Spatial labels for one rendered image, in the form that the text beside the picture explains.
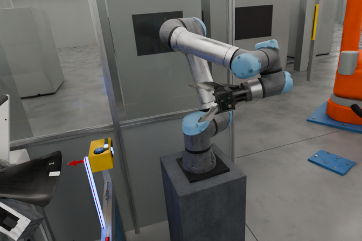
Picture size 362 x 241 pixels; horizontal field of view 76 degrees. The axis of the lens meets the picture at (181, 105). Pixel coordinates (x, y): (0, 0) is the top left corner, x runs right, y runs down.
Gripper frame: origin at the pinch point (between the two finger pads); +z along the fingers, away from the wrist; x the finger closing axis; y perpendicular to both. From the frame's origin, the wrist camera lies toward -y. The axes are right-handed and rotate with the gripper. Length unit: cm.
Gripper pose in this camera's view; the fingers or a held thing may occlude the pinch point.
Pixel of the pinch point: (192, 103)
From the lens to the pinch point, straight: 86.1
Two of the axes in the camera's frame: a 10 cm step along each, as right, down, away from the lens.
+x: 2.5, 9.1, 3.3
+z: -9.7, 2.5, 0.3
